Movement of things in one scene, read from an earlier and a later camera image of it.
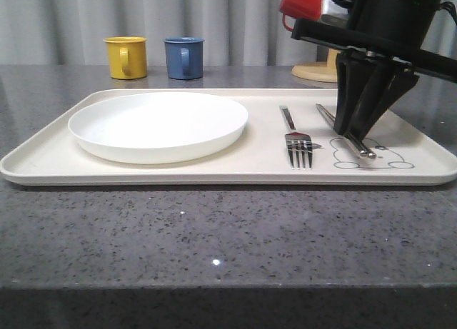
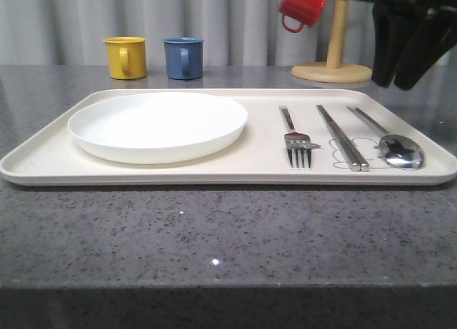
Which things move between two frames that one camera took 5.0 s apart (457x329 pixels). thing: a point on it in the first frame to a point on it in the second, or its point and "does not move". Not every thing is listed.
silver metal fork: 298,143 does not move
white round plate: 158,128 does not move
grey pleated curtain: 67,26 does not move
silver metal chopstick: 369,153 to 363,165
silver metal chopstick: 332,118 to 339,142
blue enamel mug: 184,56 does not move
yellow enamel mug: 128,57 does not move
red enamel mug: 301,3 does not move
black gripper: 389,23 to 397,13
